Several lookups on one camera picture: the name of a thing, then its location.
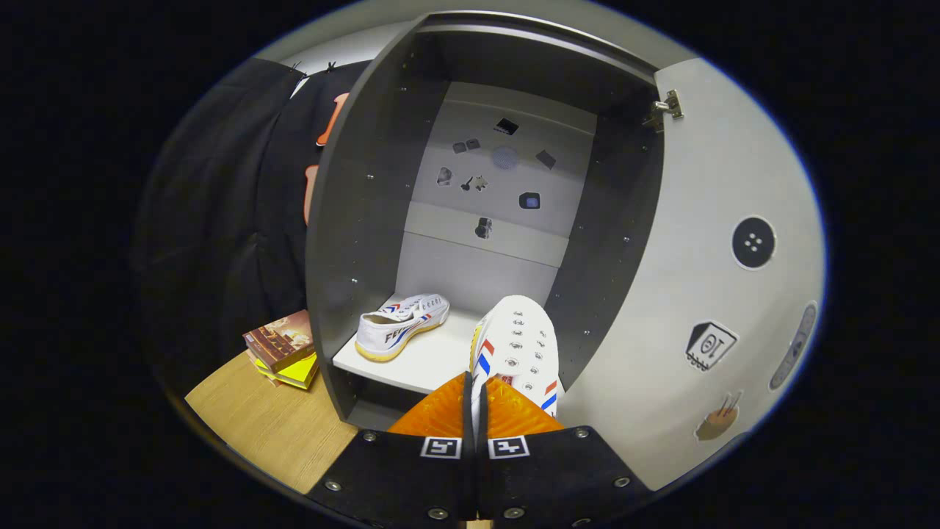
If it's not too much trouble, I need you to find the brown book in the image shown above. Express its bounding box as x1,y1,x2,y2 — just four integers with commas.
242,309,318,373

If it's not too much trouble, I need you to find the dark grey shoe cabinet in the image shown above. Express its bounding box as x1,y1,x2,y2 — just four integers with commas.
305,11,665,442

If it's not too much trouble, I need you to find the black backdrop cloth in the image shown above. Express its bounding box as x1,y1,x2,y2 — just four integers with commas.
132,57,368,383

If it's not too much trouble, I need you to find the white striped canvas shoe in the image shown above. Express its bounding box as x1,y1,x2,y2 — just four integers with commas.
355,293,451,362
469,295,565,442

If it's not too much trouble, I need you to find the yellow book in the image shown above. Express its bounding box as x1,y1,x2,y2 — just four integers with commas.
253,351,319,390

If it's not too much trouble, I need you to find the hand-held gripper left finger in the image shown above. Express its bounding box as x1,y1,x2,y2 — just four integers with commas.
307,371,478,526

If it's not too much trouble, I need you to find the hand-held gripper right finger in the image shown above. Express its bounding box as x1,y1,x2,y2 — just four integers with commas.
477,375,651,526

